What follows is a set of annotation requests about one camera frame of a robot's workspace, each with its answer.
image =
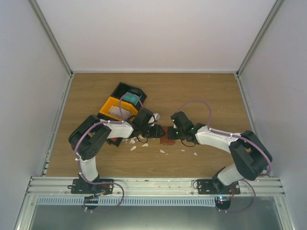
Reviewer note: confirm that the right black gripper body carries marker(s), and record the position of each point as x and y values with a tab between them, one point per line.
175	136

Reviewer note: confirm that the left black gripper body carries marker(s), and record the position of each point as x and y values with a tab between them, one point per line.
152	134

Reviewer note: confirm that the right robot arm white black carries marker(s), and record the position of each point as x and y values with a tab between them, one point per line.
250	156

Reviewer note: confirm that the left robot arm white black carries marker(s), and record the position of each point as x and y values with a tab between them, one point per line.
87	140

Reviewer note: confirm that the black bin with red cards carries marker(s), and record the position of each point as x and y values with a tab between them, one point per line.
114	141

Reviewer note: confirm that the orange bin with white cards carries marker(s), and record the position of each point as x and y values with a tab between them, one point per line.
115	102

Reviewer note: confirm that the black bin with teal cards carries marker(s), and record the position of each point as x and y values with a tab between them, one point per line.
122	88

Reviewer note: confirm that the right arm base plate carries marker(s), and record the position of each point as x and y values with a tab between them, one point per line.
212	187

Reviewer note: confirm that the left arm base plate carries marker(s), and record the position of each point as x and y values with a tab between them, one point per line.
80	186

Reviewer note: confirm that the aluminium front rail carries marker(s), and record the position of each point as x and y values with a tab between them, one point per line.
58	186

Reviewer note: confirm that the grey slotted cable duct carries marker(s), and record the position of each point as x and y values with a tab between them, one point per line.
128	201

